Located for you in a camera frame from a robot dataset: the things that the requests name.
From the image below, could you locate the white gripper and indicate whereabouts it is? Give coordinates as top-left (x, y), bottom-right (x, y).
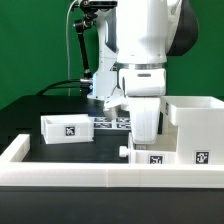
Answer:
top-left (128, 97), bottom-right (161, 144)

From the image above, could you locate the white drawer with knob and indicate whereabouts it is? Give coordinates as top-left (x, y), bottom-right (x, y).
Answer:
top-left (119, 135), bottom-right (176, 164)

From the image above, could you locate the white drawer cabinet box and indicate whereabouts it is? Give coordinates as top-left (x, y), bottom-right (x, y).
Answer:
top-left (161, 96), bottom-right (224, 165)

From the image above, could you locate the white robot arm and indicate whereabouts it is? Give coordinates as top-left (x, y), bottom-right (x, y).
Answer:
top-left (90, 0), bottom-right (198, 144)

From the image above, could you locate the white marker tag sheet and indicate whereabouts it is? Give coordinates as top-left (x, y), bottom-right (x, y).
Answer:
top-left (91, 117), bottom-right (131, 130)

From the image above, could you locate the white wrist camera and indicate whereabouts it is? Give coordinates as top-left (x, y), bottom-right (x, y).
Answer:
top-left (103, 95), bottom-right (128, 121)

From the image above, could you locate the black cable bundle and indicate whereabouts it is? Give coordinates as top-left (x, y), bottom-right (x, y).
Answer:
top-left (35, 78), bottom-right (93, 97)

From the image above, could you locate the grey hanging cable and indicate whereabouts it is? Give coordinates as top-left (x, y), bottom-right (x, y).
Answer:
top-left (65, 0), bottom-right (78, 97)

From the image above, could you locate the white U-shaped fence frame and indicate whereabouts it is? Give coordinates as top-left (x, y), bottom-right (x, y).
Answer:
top-left (0, 134), bottom-right (224, 188)

